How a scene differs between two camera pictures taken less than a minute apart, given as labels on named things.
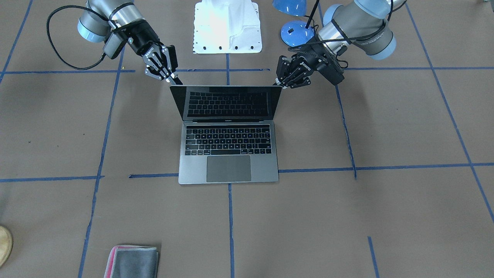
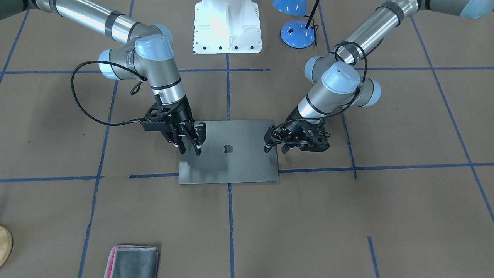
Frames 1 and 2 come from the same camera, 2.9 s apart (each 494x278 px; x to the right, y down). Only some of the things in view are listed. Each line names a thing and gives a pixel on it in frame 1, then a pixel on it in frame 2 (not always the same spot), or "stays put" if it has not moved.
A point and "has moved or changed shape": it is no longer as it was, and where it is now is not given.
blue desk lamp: (295, 33) stays put
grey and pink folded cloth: (132, 261) stays put
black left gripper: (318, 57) → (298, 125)
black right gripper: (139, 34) → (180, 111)
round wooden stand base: (6, 245) stays put
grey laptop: (228, 134) has moved or changed shape
